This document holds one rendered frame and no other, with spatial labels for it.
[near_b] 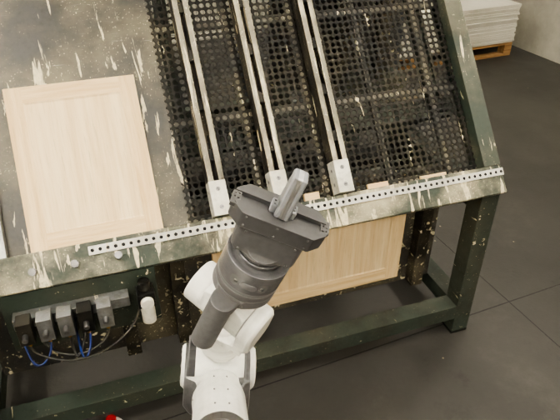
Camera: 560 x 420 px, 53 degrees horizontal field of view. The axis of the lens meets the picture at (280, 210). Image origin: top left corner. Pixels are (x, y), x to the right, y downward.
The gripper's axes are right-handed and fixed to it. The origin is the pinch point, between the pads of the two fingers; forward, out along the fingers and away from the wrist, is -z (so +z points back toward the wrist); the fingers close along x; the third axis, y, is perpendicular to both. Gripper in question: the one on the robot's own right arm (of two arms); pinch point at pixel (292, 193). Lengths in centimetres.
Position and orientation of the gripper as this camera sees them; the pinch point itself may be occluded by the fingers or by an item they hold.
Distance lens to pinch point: 65.8
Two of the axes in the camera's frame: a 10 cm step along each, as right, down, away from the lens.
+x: -9.2, -3.6, -1.4
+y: 1.4, -6.5, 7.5
